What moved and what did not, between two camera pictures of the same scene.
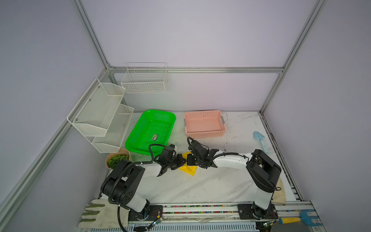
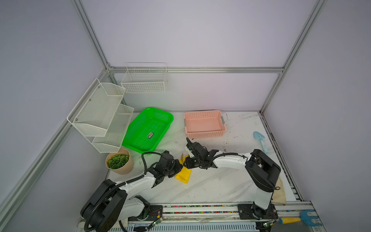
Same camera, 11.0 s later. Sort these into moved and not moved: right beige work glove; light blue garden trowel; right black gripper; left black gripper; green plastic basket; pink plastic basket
Moved: green plastic basket; left black gripper
Not moved: light blue garden trowel; pink plastic basket; right black gripper; right beige work glove
